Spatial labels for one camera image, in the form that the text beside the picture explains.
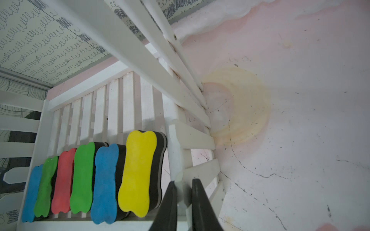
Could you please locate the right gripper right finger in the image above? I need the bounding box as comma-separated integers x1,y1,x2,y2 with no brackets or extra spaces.
192,179,223,231

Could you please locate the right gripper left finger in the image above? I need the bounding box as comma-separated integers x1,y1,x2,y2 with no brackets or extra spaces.
149,181,177,231

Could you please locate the lower shelf yellow eraser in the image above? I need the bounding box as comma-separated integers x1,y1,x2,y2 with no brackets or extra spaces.
118,131,167,218

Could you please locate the lower shelf blue eraser inner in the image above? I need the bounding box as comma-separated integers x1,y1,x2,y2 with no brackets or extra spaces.
91,143,130,224

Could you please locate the shelf blue eraser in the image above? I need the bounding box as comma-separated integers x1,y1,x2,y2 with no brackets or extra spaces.
91,143,130,224
21,164,43,223

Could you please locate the lower shelf green eraser inner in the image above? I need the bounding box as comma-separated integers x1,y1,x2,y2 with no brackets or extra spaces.
70,142,109,214

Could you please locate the shelf green eraser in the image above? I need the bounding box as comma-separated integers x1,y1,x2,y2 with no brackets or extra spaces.
70,142,109,214
34,156,59,218

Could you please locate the lower shelf red eraser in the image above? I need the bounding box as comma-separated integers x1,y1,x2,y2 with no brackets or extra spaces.
51,148,77,214

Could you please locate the lower shelf green eraser outer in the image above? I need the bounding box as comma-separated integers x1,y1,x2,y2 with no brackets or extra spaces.
34,156,59,218

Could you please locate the lower shelf blue eraser outer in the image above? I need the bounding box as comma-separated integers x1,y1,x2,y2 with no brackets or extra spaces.
21,164,43,223

